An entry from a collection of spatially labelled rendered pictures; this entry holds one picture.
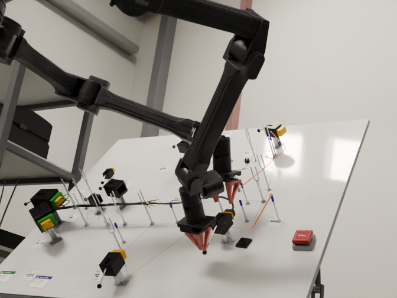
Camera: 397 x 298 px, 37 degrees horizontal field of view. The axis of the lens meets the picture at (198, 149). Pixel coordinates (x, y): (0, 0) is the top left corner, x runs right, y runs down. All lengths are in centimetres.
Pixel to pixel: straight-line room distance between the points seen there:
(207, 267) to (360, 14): 276
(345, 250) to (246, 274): 194
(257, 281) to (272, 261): 9
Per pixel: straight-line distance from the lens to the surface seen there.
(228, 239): 187
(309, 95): 412
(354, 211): 367
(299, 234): 177
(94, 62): 506
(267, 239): 184
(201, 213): 171
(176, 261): 189
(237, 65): 153
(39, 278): 212
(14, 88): 247
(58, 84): 184
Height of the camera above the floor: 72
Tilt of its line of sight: 20 degrees up
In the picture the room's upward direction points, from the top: 8 degrees clockwise
